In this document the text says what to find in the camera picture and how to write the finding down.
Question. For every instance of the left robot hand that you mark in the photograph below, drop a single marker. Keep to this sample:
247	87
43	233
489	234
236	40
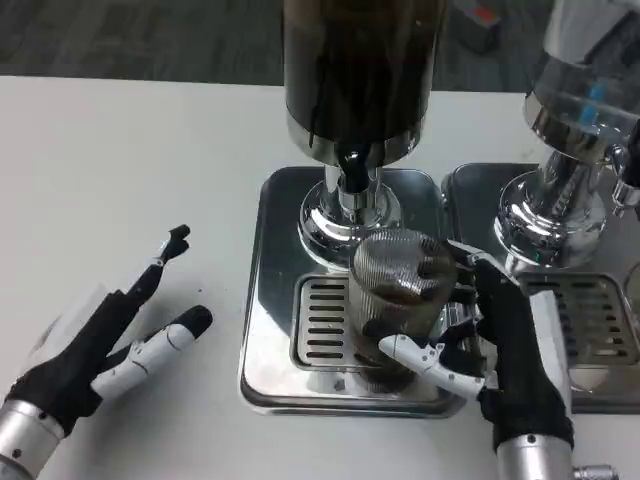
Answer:
85	360

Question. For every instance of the black dispenser tap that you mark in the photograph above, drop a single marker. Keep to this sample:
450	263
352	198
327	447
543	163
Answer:
355	170

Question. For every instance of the clear ribbed glass cup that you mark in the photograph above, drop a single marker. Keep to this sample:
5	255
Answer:
390	300

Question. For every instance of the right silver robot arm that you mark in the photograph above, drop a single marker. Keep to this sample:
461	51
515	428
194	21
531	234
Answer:
535	460

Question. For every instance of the grey box with orange patch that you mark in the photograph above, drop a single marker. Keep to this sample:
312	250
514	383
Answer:
480	30

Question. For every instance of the dark drink dispenser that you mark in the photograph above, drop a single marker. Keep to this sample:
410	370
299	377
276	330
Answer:
360	75

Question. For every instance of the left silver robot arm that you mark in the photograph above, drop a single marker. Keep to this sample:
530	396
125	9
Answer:
25	435

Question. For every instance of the steel drip grid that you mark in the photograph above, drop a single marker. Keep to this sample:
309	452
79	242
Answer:
320	320
600	320

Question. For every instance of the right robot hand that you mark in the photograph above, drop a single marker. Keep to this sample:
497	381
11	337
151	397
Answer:
515	360

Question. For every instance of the chrome dispenser tap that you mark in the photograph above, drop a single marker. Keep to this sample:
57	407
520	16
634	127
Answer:
627	192

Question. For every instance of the steel drip tray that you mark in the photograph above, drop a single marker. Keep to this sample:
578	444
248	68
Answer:
270	300
475	200

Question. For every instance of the clear drink dispenser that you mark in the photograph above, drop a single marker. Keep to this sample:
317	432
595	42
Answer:
560	215

